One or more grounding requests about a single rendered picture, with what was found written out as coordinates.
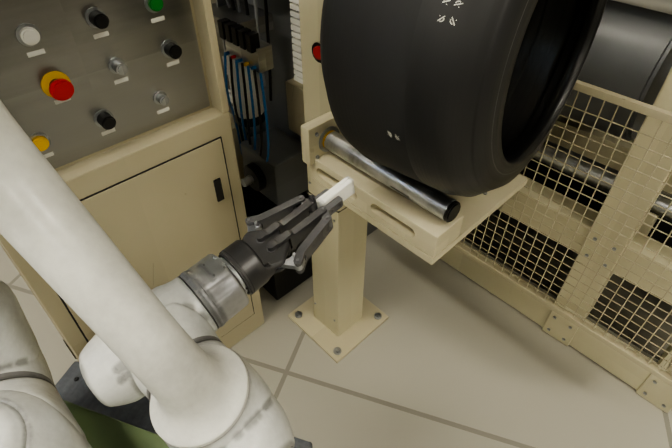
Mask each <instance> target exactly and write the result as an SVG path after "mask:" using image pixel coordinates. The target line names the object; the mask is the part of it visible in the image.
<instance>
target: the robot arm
mask: <svg viewBox="0 0 672 448"><path fill-rule="evenodd" d="M354 193H355V188H354V180H353V179H352V178H350V177H349V176H347V177H345V178H344V179H343V180H341V181H340V182H339V183H337V184H336V185H335V186H333V187H332V188H331V189H325V190H323V191H322V192H321V193H319V194H318V195H317V196H315V197H314V195H308V198H309V199H307V198H305V197H304V196H303V195H299V196H297V197H295V198H293V199H291V200H288V201H286V202H284V203H282V204H280V205H278V206H276V207H274V208H272V209H270V210H268V211H266V212H264V213H262V214H260V215H255V216H250V217H247V218H246V219H245V222H246V225H247V228H248V232H247V233H246V234H245V235H244V237H243V239H242V240H236V241H234V242H233V243H232V244H230V245H229V246H228V247H226V248H225V249H223V250H222V251H221V252H220V253H219V256H218V257H219V258H218V257H217V256H216V255H214V254H208V255H207V256H205V257H204V258H203V259H201V260H200V261H199V262H197V263H196V264H194V265H193V266H192V267H190V268H189V269H188V270H186V271H184V272H182V273H181V275H179V276H178V277H176V278H175V279H173V280H172V281H170V282H168V283H166V284H163V285H160V286H157V287H155V288H153V289H152V290H151V289H150V288H149V286H148V285H147V284H146V283H145V281H144V280H143V279H142V278H141V276H140V275H139V274H138V273H137V271H136V270H135V269H134V268H133V266H132V265H131V264H130V263H129V261H128V260H127V259H126V258H125V256H124V255H123V254H122V253H121V251H120V250H119V249H118V248H117V246H116V245H115V244H114V243H113V241H112V240H111V239H110V238H109V236H108V235H107V234H106V233H105V231H104V230H103V229H102V228H101V226H100V225H99V224H98V223H97V221H96V220H95V219H94V218H93V216H92V215H91V214H90V213H89V211H88V210H87V209H86V208H85V206H84V205H83V204H82V203H81V201H80V200H79V199H78V198H77V196H76V195H75V194H74V193H73V191H72V190H71V189H70V188H69V186H68V185H67V184H66V183H65V181H64V180H63V179H62V178H61V176H60V175H59V174H58V173H57V171H56V170H55V169H54V168H53V166H52V165H51V164H50V163H49V162H48V160H47V159H46V158H45V157H44V155H43V154H42V153H41V152H40V150H39V149H38V148H37V147H36V145H35V144H34V143H33V142H32V140H31V139H30V138H29V137H28V135H27V134H26V133H25V132H24V130H23V129H22V128H21V126H20V125H19V124H18V123H17V121H16V120H15V119H14V117H13V116H12V115H11V113H10V112H9V111H8V109H7V108H6V107H5V105H4V104H3V103H2V101H1V100H0V234H1V235H2V236H3V237H4V238H5V239H6V240H7V241H8V242H9V243H10V244H11V245H12V246H13V247H14V248H15V249H16V251H17V252H18V253H19V254H20V255H21V256H22V257H23V258H24V259H25V260H26V261H27V262H28V263H29V264H30V265H31V266H32V267H33V268H34V269H35V271H36V272H37V273H38V274H39V275H40V276H41V277H42V278H43V279H44V280H45V281H46V282H47V283H48V284H49V285H50V286H51V287H52V288H53V289H54V291H55V292H56V293H57V294H58V295H59V296H60V297H61V298H62V299H63V300H64V301H65V302H66V303H67V304H68V305H69V306H70V307H71V308H72V309H73V311H74V312H75V313H76V314H77V315H78V316H79V317H80V318H81V319H82V320H83V321H84V322H85V323H86V324H87V325H88V326H89V327H90V328H91V329H92V331H93V332H94V333H95V335H94V336H93V337H92V338H91V340H90V341H89V342H88V343H87V344H86V346H85V347H84V348H83V350H82V351H81V353H80V355H79V366H80V370H81V374H82V376H83V378H84V380H85V382H86V384H87V386H88V387H89V389H90V390H91V391H92V393H93V394H94V396H95V397H96V398H97V399H98V400H99V401H100V402H101V403H102V404H104V405H105V406H108V407H114V406H121V405H126V404H129V403H133V402H136V401H138V400H140V399H141V398H143V397H144V396H146V397H147V398H148V399H149V401H150V418H151V422H152V425H153V427H154V429H155V431H156V432H157V434H158V435H159V436H160V437H161V438H162V439H163V440H164V442H165V443H166V444H167V446H168V447H169V448H294V446H295V440H294V435H293V432H292V428H291V425H290V422H289V420H288V418H287V415H286V413H285V411H284V409H283V408H282V406H281V405H280V403H279V402H278V400H277V399H276V398H275V396H274V395H273V394H272V393H271V390H270V388H269V386H268V385H267V383H266V382H265V381H264V379H263V378H262V377H261V376H260V375H259V373H258V372H257V371H256V370H255V369H254V368H253V367H252V366H251V365H250V364H249V363H248V362H247V361H246V360H245V359H244V358H243V357H242V356H241V355H240V354H238V353H237V352H235V351H234V350H232V349H229V348H227V347H226V346H225V345H224V344H223V343H222V341H221V340H220V339H219V337H218V336H217V334H216V333H215V332H216V331H217V330H218V329H219V328H220V327H222V326H224V325H225V323H226V322H227V321H229V320H230V319H231V318H232V317H233V316H235V315H236V314H237V313H238V312H240V311H241V310H242V309H243V308H244V307H246V306H247V305H248V303H249V298H248V296H247V294H248V295H252V294H254V293H255V292H256V291H257V290H259V289H260V288H261V287H262V286H263V285H265V284H266V283H267V282H268V281H269V280H270V278H271V277H272V276H273V275H274V274H276V273H279V272H282V271H283V270H284V269H285V268H287V269H295V270H296V272H297V273H298V274H302V273H303V272H304V270H305V267H306V264H307V261H308V260H309V259H310V257H311V256H312V255H313V253H314V252H315V251H316V250H317V248H318V247H319V246H320V244H321V243H322V242H323V241H324V239H325V238H326V237H327V235H328V234H329V233H330V232H331V230H332V229H333V222H332V216H331V215H332V214H334V213H335V212H336V211H337V210H339V209H340V208H341V207H342V206H343V202H344V201H345V200H346V199H347V198H349V197H350V196H351V195H352V194H354ZM305 238H306V239H305ZM304 239H305V240H304ZM303 240H304V241H303ZM301 241H303V242H302V244H301V245H300V246H299V248H298V249H297V251H296V253H295V252H294V253H292V256H291V257H290V258H289V256H290V253H291V252H292V251H293V250H295V249H296V247H297V245H298V244H299V243H300V242H301ZM0 448H92V446H91V445H90V444H89V442H88V441H87V438H86V435H85V433H84V432H83V430H82V429H81V427H80V426H79V424H78V423H77V421H76V419H75V418H74V416H73V415H72V413H71V412H70V410H69V408H68V407H67V405H66V404H65V402H64V401H63V399H62V397H61V396H60V394H59V393H58V391H57V389H56V386H55V384H54V382H53V378H52V375H51V372H50V369H49V367H48V364H47V362H46V359H45V357H44V355H43V353H42V351H41V349H40V347H39V345H38V342H37V339H36V337H35V334H34V332H33V330H32V328H31V326H30V324H29V322H28V320H27V318H26V316H25V314H24V312H23V310H22V308H21V306H20V304H19V302H18V300H17V298H16V296H15V294H14V293H13V291H12V289H11V288H10V287H9V286H8V285H7V284H6V283H4V282H3V281H1V280H0Z"/></svg>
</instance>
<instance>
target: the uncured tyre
mask: <svg viewBox="0 0 672 448"><path fill-rule="evenodd" d="M440 1H441V0H324V1H323V8H322V16H321V30H320V53H321V65H322V72H323V78H324V83H325V88H326V92H327V97H328V101H329V105H330V109H331V112H332V115H333V117H334V120H335V122H336V124H337V126H338V128H339V130H340V131H341V133H342V135H343V136H344V137H345V139H346V140H347V141H348V142H349V143H350V144H351V145H352V146H353V147H355V148H356V149H357V150H358V151H359V152H360V153H361V154H362V155H364V156H365V157H366V158H368V159H370V160H372V161H374V162H376V163H379V164H381V165H383V166H385V167H388V168H390V169H392V170H394V171H396V172H399V173H401V174H403V175H405V176H408V177H410V178H412V179H414V180H417V181H419V182H421V183H423V184H426V185H428V186H430V187H432V188H435V189H437V190H439V191H441V192H443V193H446V194H450V195H457V196H464V197H473V196H477V195H480V194H482V193H485V192H488V191H491V190H494V189H497V188H499V187H502V186H504V185H506V184H508V183H509V182H511V181H512V180H513V179H514V178H515V177H516V176H517V175H518V174H519V173H520V172H521V171H522V170H523V169H524V168H525V167H526V166H527V165H528V163H529V162H530V161H531V159H532V158H533V157H534V155H535V154H536V153H537V151H538V150H539V148H540V147H541V145H542V144H543V142H544V141H545V139H546V138H547V136H548V134H549V133H550V131H551V129H552V128H553V126H554V124H555V122H556V121H557V119H558V117H559V115H560V113H561V112H562V110H563V108H564V106H565V104H566V102H567V100H568V98H569V96H570V94H571V92H572V90H573V88H574V85H575V83H576V81H577V79H578V77H579V75H580V72H581V70H582V68H583V65H584V63H585V61H586V58H587V56H588V53H589V51H590V48H591V46H592V43H593V41H594V38H595V35H596V33H597V30H598V27H599V24H600V22H601V19H602V16H603V13H604V10H605V7H606V4H607V1H608V0H467V1H466V4H465V7H464V10H463V13H462V16H461V19H460V23H459V26H458V30H457V31H454V30H450V29H446V28H441V27H437V26H433V25H434V22H435V18H436V14H437V11H438V8H439V4H440ZM385 127H387V128H389V129H392V130H394V131H397V132H400V133H401V138H402V144H399V143H397V142H394V141H392V140H390V139H387V138H386V133H385Z"/></svg>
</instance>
